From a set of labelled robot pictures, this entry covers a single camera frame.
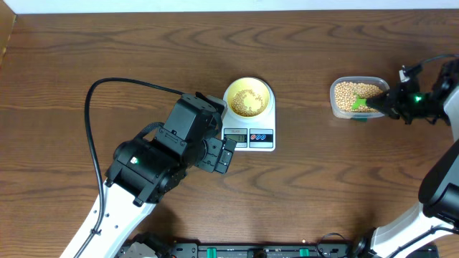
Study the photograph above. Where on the clear plastic soybean container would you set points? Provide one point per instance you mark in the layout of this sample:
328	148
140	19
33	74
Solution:
342	96

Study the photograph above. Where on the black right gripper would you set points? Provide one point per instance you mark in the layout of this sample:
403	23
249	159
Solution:
392	106

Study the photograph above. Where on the white digital kitchen scale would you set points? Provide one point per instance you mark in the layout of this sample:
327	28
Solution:
255	134

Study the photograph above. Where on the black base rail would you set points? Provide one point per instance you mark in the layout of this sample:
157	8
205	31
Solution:
149	245

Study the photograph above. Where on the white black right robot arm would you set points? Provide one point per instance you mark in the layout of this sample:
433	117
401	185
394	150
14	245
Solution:
436	213

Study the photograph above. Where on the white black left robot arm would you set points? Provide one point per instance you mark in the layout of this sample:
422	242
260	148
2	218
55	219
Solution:
150	165

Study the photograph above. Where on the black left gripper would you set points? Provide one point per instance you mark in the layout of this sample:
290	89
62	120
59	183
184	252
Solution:
211	136

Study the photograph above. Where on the green plastic scoop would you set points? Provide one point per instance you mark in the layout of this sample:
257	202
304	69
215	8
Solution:
359	103

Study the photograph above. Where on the yellow plastic bowl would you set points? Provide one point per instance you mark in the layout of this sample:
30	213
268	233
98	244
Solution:
249	97

